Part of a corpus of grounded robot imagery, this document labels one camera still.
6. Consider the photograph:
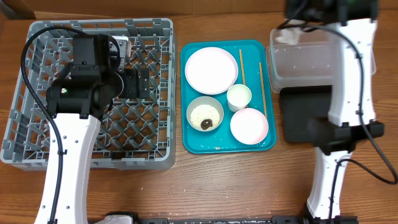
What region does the large white plate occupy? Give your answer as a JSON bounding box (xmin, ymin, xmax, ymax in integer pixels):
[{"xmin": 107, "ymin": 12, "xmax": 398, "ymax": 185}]
[{"xmin": 184, "ymin": 47, "xmax": 239, "ymax": 95}]

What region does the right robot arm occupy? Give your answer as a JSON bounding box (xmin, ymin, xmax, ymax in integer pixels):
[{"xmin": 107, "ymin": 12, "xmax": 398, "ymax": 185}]
[{"xmin": 279, "ymin": 1, "xmax": 384, "ymax": 223}]

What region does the small white pink plate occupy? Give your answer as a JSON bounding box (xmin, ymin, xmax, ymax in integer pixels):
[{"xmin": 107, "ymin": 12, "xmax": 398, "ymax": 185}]
[{"xmin": 230, "ymin": 108, "xmax": 269, "ymax": 145}]

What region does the white rice pile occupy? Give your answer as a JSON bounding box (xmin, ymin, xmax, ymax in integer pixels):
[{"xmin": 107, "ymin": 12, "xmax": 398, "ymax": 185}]
[{"xmin": 190, "ymin": 105, "xmax": 220, "ymax": 131}]

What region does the wooden chopstick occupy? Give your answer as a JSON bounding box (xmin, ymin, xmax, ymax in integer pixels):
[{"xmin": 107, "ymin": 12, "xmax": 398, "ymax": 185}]
[
  {"xmin": 259, "ymin": 62, "xmax": 267, "ymax": 118},
  {"xmin": 239, "ymin": 49, "xmax": 246, "ymax": 86}
]

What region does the right wooden chopstick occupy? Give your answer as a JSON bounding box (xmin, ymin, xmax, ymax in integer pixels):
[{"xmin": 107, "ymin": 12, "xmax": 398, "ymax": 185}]
[{"xmin": 259, "ymin": 62, "xmax": 267, "ymax": 118}]

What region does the black tray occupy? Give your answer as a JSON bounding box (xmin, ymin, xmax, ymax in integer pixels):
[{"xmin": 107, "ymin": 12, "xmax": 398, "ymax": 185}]
[{"xmin": 279, "ymin": 83, "xmax": 373, "ymax": 144}]

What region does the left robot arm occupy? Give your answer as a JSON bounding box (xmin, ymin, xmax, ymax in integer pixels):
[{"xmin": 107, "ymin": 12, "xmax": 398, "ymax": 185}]
[{"xmin": 35, "ymin": 34, "xmax": 150, "ymax": 223}]

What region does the left wooden chopstick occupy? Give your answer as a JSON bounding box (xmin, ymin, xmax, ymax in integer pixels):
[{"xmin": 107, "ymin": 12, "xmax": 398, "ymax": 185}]
[{"xmin": 239, "ymin": 49, "xmax": 246, "ymax": 86}]

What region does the teal serving tray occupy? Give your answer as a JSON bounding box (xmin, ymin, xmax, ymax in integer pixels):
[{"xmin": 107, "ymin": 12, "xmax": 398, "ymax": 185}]
[{"xmin": 180, "ymin": 40, "xmax": 277, "ymax": 154}]

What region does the clear plastic bin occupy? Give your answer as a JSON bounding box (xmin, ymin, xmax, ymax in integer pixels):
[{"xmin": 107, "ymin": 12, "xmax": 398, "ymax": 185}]
[{"xmin": 266, "ymin": 25, "xmax": 377, "ymax": 94}]

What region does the white red wrapper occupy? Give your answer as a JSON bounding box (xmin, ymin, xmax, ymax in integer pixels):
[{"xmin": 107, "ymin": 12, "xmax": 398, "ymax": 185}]
[{"xmin": 275, "ymin": 27, "xmax": 303, "ymax": 45}]

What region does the white cup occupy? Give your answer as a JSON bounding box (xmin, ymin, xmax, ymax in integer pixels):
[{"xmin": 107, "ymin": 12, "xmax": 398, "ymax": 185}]
[{"xmin": 226, "ymin": 84, "xmax": 252, "ymax": 112}]

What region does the grey bowl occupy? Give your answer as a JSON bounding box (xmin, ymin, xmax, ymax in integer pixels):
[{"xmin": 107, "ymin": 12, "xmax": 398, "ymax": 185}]
[{"xmin": 187, "ymin": 96, "xmax": 224, "ymax": 132}]

